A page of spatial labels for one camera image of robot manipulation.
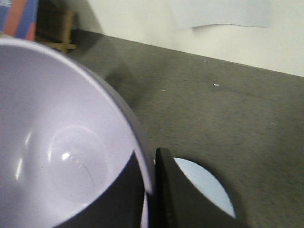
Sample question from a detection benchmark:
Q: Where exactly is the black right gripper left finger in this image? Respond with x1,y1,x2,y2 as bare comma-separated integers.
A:
58,151,144,228

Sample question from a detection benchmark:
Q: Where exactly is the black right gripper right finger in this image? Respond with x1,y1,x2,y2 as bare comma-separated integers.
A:
155,148,247,228

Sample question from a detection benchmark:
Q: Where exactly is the purple plastic bowl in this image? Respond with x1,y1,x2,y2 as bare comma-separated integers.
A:
0,38,157,228

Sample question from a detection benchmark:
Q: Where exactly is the light blue plate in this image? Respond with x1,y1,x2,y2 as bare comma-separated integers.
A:
174,157,236,218

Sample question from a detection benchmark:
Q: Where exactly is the white paper sheet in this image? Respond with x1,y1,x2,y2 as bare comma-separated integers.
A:
170,0,271,29

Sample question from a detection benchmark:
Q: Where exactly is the wooden dish rack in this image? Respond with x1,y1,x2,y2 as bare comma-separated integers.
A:
35,0,76,54

